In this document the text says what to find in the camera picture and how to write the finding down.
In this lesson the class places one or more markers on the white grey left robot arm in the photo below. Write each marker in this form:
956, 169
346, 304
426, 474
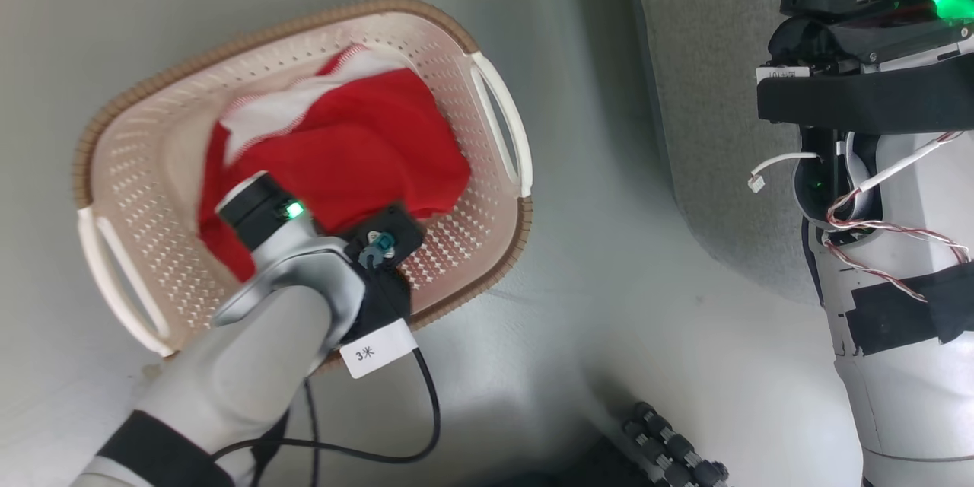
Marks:
228, 373

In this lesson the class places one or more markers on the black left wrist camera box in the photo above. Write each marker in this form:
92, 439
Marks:
399, 228

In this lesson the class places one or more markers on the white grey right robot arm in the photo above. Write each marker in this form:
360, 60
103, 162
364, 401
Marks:
905, 411

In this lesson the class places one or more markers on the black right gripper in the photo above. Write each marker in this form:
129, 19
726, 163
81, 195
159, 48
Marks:
867, 34

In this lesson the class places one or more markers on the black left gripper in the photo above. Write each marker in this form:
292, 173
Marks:
384, 300

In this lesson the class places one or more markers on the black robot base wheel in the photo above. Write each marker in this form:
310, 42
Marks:
673, 449

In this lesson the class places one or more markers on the red white sports jersey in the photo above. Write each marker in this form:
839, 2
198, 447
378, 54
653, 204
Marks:
365, 152

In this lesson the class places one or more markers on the cream perforated laundry basket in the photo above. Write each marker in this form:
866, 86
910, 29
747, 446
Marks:
152, 167

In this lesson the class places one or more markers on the small white printed label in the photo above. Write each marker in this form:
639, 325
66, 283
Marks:
782, 74

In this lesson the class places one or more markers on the grey fabric sofa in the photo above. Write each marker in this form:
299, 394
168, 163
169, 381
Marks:
708, 91

